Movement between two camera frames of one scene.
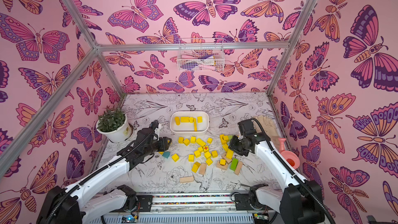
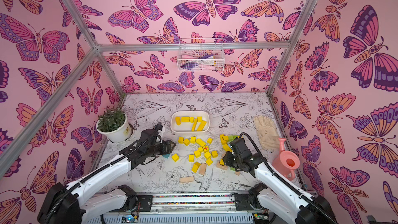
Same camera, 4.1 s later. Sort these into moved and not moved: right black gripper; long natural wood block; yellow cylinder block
Moved: right black gripper
Not moved: yellow cylinder block; long natural wood block
